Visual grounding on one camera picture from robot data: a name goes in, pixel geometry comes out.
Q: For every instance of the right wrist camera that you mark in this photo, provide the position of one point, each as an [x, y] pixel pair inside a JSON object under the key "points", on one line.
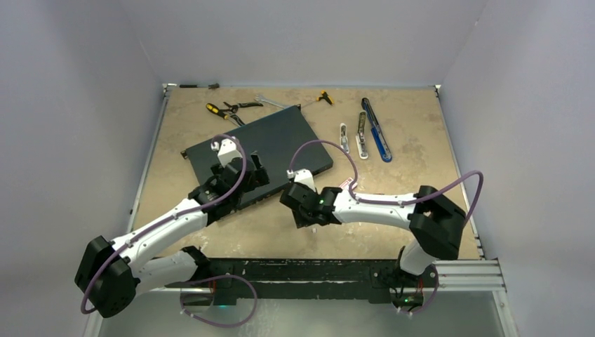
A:
{"points": [[302, 176]]}

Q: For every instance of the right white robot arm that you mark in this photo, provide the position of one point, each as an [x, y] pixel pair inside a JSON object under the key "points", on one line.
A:
{"points": [[435, 221]]}

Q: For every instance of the blue stapler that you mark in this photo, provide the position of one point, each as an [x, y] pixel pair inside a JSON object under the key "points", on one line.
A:
{"points": [[381, 143]]}

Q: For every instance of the silver wrench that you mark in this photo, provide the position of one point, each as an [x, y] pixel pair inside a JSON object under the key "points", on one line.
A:
{"points": [[262, 99]]}

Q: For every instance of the small yellow black screwdriver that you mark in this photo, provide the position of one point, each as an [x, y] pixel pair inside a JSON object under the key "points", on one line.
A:
{"points": [[324, 96]]}

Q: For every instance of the dark flat network switch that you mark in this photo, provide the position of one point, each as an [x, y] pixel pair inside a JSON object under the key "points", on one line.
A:
{"points": [[275, 138]]}

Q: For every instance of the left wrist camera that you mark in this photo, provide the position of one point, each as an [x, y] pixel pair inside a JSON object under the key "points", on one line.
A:
{"points": [[227, 150]]}

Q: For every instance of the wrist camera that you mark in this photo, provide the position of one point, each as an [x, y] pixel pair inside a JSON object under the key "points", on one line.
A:
{"points": [[227, 150], [302, 176]]}

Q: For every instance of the red white staple box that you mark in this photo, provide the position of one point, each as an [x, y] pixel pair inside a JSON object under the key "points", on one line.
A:
{"points": [[346, 183]]}

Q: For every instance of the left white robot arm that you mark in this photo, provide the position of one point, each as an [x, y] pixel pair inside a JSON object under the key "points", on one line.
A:
{"points": [[112, 273]]}

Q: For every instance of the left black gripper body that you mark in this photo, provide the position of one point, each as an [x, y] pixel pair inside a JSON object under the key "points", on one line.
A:
{"points": [[257, 177]]}

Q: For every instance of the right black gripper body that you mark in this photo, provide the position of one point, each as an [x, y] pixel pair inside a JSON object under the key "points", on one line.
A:
{"points": [[303, 218]]}

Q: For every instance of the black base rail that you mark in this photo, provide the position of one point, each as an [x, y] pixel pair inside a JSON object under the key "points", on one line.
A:
{"points": [[377, 281]]}

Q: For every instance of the black handled cutters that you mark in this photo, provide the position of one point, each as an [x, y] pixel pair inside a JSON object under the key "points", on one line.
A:
{"points": [[241, 106]]}

